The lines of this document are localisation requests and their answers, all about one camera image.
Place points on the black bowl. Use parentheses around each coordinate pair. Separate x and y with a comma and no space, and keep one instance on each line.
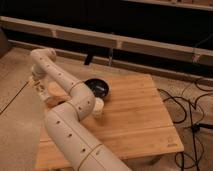
(98,86)

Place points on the white cup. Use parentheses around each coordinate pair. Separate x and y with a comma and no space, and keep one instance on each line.
(98,108)

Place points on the wooden table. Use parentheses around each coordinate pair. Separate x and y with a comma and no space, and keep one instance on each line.
(134,124)

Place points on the long wooden wall rail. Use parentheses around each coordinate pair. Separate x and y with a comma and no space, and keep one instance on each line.
(135,45)

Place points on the tan round object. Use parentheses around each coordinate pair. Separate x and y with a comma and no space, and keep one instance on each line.
(57,95)

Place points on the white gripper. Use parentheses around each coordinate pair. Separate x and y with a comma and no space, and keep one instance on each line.
(39,85)

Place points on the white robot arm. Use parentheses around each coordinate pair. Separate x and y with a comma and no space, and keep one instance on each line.
(82,149)

